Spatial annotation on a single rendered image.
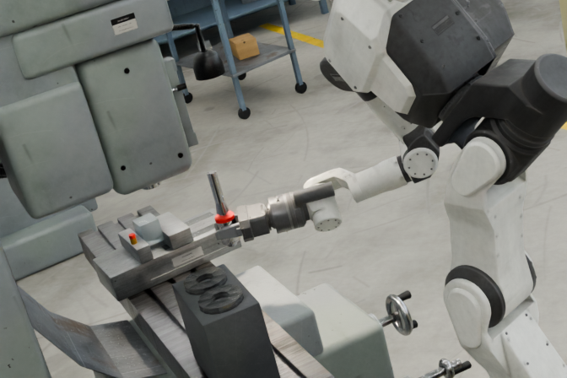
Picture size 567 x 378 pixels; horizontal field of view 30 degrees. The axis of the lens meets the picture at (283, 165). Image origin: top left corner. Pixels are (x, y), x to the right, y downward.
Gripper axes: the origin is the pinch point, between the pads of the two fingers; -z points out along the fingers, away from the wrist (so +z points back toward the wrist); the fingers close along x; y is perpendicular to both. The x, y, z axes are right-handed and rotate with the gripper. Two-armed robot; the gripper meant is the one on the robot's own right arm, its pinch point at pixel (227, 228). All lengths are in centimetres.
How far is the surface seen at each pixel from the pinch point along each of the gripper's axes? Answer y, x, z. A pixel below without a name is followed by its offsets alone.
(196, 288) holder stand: -5.3, 37.3, -7.3
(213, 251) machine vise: 12.8, -16.9, -6.0
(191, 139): -22.8, -1.9, -2.2
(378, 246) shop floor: 113, -194, 51
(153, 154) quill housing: -25.5, 9.3, -10.4
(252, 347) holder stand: 4.6, 48.3, 1.0
